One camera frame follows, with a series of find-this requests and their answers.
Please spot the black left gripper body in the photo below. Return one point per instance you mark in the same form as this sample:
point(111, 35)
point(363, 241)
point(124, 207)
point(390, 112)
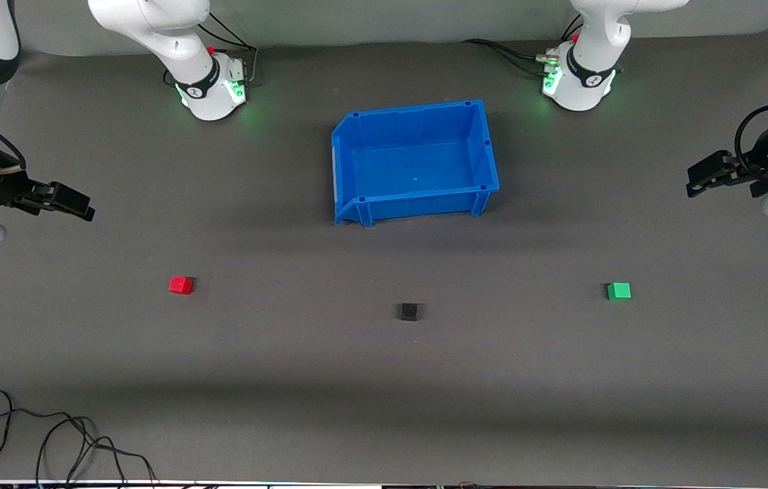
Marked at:
point(749, 166)

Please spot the small red cube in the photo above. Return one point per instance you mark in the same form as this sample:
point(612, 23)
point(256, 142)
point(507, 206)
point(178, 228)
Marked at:
point(180, 285)

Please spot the small green cube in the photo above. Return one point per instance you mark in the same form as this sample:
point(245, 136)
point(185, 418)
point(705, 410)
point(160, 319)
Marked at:
point(619, 291)

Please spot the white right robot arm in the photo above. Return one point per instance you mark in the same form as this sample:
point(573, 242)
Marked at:
point(173, 41)

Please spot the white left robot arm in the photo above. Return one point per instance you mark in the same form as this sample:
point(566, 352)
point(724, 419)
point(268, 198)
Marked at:
point(587, 68)

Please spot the small black cube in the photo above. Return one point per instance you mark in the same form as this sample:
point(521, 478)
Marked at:
point(409, 312)

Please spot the blue plastic storage bin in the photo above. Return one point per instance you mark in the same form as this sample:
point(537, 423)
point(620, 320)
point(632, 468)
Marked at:
point(417, 170)

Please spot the dark grey table mat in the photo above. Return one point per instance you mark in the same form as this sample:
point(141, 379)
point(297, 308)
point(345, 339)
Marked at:
point(384, 380)

